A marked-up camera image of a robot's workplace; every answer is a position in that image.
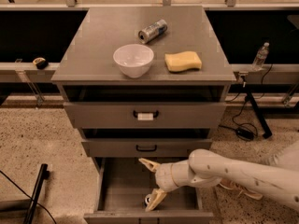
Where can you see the middle grey drawer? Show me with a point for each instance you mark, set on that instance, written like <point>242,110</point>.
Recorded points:
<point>127,148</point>

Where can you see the clear plastic water bottle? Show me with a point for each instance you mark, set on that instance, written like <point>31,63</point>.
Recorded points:
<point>260,57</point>

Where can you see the blue pepsi can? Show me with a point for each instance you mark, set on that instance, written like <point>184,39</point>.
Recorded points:
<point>147,200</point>

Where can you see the tan sneaker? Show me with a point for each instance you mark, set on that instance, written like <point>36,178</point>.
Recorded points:
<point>231,185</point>

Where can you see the top grey drawer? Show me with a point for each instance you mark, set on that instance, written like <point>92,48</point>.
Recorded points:
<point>145,115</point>

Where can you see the white ceramic bowl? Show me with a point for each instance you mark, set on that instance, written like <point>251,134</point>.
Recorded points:
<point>134,60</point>

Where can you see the grey drawer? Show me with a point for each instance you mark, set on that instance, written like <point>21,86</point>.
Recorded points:
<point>124,184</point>
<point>127,148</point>
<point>145,115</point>

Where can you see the grey drawer cabinet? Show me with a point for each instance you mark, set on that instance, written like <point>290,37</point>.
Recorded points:
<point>144,81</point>

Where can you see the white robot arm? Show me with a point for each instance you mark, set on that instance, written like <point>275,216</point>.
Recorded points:
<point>277,178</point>

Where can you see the black stand leg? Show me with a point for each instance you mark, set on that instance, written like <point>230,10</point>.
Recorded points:
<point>249,97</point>

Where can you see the bottom grey drawer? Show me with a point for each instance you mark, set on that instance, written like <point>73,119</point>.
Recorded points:
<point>124,184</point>

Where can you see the black bar with cable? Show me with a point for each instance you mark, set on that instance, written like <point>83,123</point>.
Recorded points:
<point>29,205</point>

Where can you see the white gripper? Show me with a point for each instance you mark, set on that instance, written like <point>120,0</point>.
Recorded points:
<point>163,176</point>

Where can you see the yellow sponge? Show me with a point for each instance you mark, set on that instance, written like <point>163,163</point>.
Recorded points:
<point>182,61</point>

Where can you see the silver can lying down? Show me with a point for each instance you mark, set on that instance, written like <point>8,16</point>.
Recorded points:
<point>152,31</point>

